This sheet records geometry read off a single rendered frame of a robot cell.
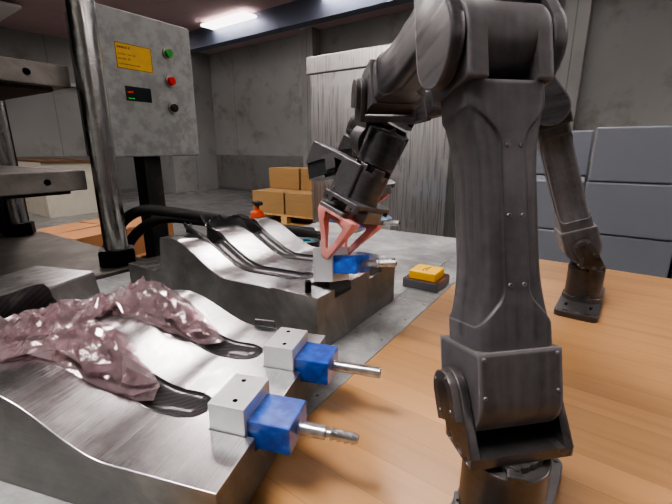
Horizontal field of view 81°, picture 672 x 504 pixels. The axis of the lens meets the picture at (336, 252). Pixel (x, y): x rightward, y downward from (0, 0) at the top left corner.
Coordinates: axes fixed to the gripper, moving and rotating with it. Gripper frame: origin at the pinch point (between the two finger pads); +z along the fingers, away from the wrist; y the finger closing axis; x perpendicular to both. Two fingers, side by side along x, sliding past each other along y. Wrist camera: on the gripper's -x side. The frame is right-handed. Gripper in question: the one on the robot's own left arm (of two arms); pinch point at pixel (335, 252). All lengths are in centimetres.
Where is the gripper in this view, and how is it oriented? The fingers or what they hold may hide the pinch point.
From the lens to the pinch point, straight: 62.2
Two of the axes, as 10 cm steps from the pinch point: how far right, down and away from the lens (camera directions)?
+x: 7.4, 4.8, -4.6
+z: -3.9, 8.8, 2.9
